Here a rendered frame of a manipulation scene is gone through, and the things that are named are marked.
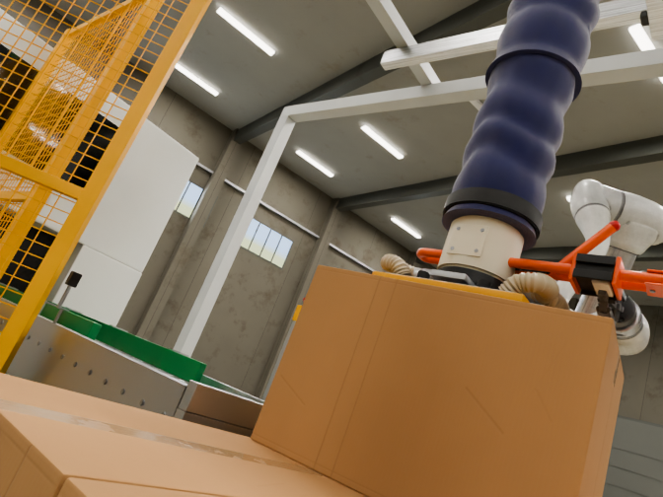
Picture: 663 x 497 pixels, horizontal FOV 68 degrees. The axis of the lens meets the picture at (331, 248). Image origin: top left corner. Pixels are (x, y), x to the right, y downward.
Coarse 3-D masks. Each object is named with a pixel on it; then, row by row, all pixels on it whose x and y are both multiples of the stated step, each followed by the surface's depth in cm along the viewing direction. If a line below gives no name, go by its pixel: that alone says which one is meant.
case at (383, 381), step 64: (320, 320) 107; (384, 320) 99; (448, 320) 92; (512, 320) 86; (576, 320) 81; (320, 384) 100; (384, 384) 93; (448, 384) 87; (512, 384) 82; (576, 384) 77; (320, 448) 94; (384, 448) 88; (448, 448) 82; (512, 448) 78; (576, 448) 74
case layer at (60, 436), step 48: (0, 384) 62; (0, 432) 47; (48, 432) 48; (96, 432) 56; (144, 432) 67; (192, 432) 82; (0, 480) 43; (48, 480) 39; (96, 480) 40; (144, 480) 45; (192, 480) 51; (240, 480) 60; (288, 480) 72
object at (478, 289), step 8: (376, 272) 111; (384, 272) 110; (424, 272) 109; (408, 280) 106; (416, 280) 105; (424, 280) 104; (432, 280) 103; (480, 280) 101; (456, 288) 99; (464, 288) 98; (472, 288) 97; (480, 288) 96; (488, 288) 97; (496, 296) 93; (504, 296) 92; (512, 296) 92; (520, 296) 91
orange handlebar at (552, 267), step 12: (420, 252) 122; (432, 252) 119; (516, 264) 107; (528, 264) 105; (540, 264) 103; (552, 264) 102; (564, 264) 101; (552, 276) 105; (564, 276) 104; (624, 276) 94; (636, 276) 92; (648, 276) 91; (660, 276) 90; (624, 288) 97; (636, 288) 95; (648, 288) 92; (660, 288) 91
